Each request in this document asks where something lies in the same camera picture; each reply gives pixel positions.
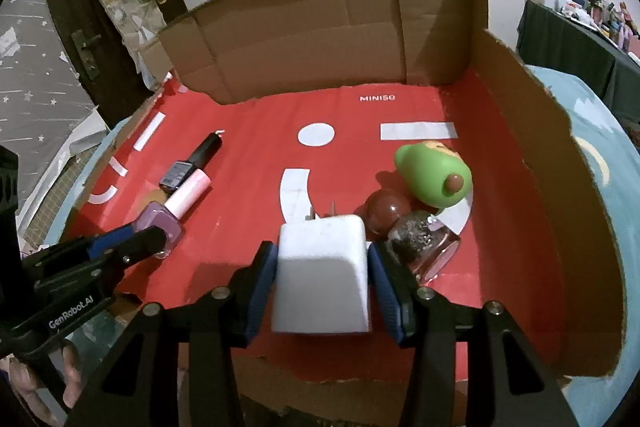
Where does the pink nail polish bottle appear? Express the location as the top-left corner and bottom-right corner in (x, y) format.
(132, 169), (210, 259)

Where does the white charger plug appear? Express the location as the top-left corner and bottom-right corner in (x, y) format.
(271, 215), (370, 335)

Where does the brown glossy ball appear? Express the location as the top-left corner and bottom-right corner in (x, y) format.
(363, 188), (411, 235)

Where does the person's left hand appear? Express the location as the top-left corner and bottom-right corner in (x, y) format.
(1, 340), (82, 426)

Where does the orange round disc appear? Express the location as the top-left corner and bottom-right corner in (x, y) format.
(139, 188), (167, 211)

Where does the glitter glass jar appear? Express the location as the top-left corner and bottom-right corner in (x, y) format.
(386, 210), (461, 286)

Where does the black nail polish bottle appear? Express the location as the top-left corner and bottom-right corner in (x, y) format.
(160, 132), (222, 195)

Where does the green avocado toy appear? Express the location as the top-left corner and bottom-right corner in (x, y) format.
(394, 140), (473, 209)

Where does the red paper liner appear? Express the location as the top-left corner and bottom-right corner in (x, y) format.
(65, 72), (565, 364)

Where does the cardboard box tray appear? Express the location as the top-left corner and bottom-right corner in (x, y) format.
(63, 0), (639, 426)

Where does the dark cloth side table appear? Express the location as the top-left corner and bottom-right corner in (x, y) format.
(516, 1), (640, 122)

